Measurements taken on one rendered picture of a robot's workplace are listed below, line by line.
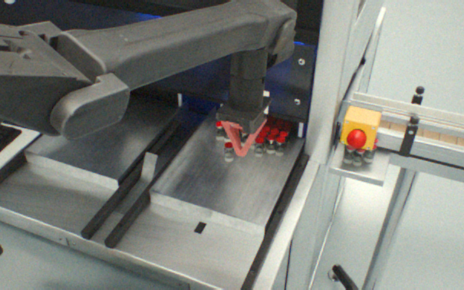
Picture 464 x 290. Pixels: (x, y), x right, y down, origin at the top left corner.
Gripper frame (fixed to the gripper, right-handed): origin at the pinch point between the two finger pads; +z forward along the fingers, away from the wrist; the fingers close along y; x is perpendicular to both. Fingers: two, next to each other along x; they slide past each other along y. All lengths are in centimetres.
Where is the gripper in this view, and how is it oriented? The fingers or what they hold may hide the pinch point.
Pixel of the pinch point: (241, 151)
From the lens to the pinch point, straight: 80.4
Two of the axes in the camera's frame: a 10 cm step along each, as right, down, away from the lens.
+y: 3.7, -4.5, 8.1
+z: -0.6, 8.6, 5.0
